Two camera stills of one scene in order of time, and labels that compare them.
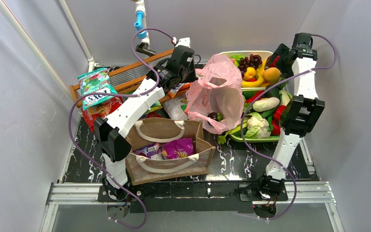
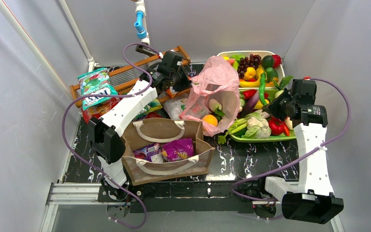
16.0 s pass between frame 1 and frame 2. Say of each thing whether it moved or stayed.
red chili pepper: moved
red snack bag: stayed
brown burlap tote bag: stayed
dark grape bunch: stayed
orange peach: moved
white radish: moved
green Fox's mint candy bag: stayed
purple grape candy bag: stayed
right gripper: moved
